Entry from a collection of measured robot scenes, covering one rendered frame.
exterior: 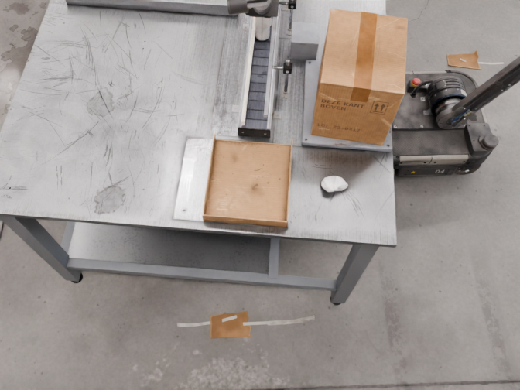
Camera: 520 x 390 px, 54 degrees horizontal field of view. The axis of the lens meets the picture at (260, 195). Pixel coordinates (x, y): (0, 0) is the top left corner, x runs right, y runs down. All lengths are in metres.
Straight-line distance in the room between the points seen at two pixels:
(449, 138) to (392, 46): 1.06
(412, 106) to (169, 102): 1.29
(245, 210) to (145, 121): 0.48
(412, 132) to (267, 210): 1.17
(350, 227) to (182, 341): 1.04
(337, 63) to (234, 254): 0.99
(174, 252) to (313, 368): 0.77
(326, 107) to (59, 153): 0.88
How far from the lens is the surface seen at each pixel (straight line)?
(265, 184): 1.61
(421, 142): 2.53
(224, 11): 2.07
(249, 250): 2.18
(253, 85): 1.78
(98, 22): 2.13
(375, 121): 1.61
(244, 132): 1.69
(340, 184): 1.61
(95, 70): 1.97
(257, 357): 2.28
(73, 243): 2.32
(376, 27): 1.66
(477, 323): 2.52
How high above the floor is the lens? 2.25
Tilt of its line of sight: 63 degrees down
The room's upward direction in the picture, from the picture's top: 2 degrees clockwise
